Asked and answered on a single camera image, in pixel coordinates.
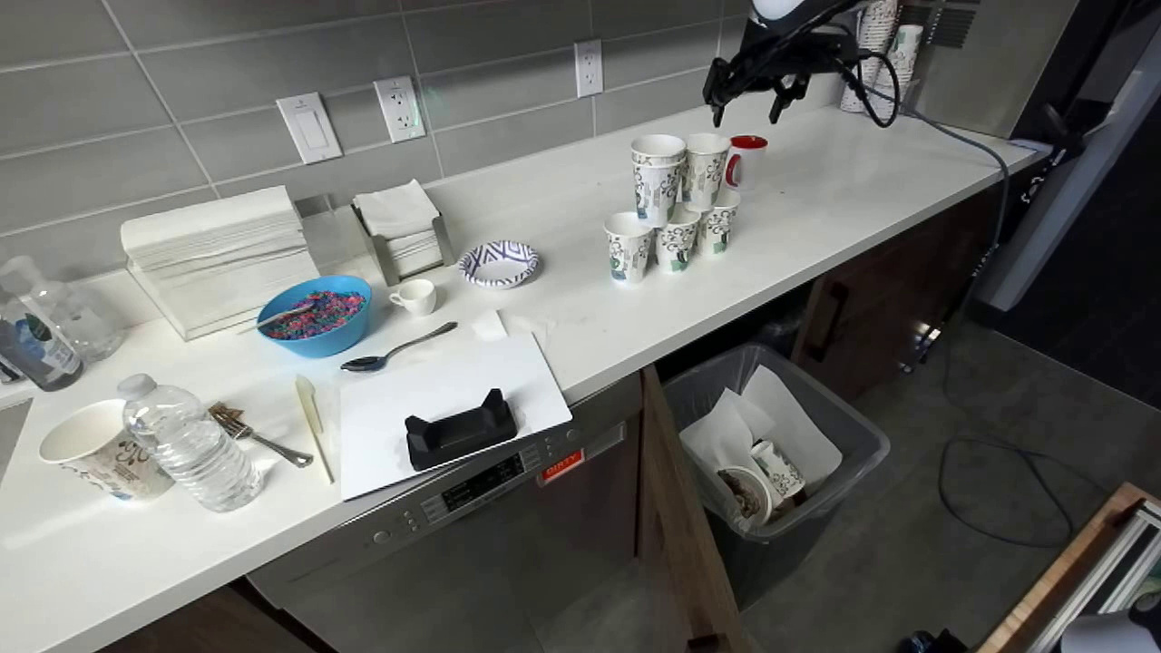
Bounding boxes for white wall switch plate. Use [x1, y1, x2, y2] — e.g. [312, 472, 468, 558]
[275, 91, 345, 166]

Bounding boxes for clear glass bottle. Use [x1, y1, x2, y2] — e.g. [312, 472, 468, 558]
[0, 254, 129, 365]

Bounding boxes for white plastic knife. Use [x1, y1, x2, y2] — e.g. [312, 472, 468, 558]
[295, 374, 336, 486]

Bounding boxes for stack of white napkins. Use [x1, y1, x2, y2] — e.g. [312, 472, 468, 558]
[352, 178, 444, 278]

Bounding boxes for stack of paper towels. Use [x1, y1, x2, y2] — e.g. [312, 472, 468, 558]
[120, 185, 321, 342]

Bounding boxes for white cutting board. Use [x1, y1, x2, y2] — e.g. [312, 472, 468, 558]
[337, 327, 575, 502]

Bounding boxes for white wall socket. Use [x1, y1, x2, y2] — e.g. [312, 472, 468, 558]
[373, 75, 428, 145]
[574, 38, 606, 100]

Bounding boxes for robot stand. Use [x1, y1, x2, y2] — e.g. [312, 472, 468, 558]
[975, 27, 1161, 314]

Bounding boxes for red and white mug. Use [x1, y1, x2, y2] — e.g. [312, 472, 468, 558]
[724, 134, 770, 192]

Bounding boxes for metal fork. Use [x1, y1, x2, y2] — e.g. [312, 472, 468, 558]
[208, 401, 316, 470]

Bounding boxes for white paper sheets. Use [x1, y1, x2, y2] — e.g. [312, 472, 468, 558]
[678, 364, 845, 511]

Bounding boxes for grey trash bin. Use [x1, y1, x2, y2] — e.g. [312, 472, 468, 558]
[661, 341, 893, 610]

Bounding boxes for red magnet sign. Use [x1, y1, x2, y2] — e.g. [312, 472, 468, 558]
[539, 450, 584, 487]

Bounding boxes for small white cup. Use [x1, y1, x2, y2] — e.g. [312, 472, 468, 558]
[388, 278, 438, 317]

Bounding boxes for metal spoon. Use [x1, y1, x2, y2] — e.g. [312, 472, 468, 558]
[237, 303, 316, 336]
[339, 320, 460, 375]

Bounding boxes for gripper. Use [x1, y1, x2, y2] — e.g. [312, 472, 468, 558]
[702, 7, 864, 129]

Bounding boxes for black cabinet handle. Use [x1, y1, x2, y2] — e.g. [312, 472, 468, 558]
[806, 280, 852, 365]

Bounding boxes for wooden cabinet door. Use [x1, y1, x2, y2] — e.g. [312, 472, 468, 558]
[639, 363, 756, 653]

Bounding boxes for used paper cup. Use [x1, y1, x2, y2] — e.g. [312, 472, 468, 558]
[749, 439, 807, 502]
[716, 465, 775, 530]

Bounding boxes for stack of paper cups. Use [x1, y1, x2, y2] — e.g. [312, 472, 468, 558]
[838, 0, 901, 116]
[885, 24, 925, 93]

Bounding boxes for metal napkin holder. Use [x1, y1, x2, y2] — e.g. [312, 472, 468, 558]
[351, 201, 457, 288]

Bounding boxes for blue patterned paper bowl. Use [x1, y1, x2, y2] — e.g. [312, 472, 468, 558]
[456, 239, 542, 290]

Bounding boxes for grey cable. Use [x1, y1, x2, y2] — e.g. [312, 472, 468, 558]
[893, 104, 1118, 551]

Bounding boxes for black plastic holder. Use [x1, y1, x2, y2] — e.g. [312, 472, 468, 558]
[404, 387, 520, 473]

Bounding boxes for large patterned paper cup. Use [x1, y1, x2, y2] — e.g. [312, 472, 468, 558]
[37, 398, 176, 502]

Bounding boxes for clear water bottle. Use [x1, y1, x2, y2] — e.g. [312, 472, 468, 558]
[117, 372, 267, 514]

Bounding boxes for wooden table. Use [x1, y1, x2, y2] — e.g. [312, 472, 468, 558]
[974, 481, 1161, 653]

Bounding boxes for steel dishwasher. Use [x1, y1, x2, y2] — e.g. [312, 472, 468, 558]
[243, 370, 647, 653]

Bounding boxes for heap of colourful beads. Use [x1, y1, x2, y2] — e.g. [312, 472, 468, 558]
[265, 289, 367, 342]

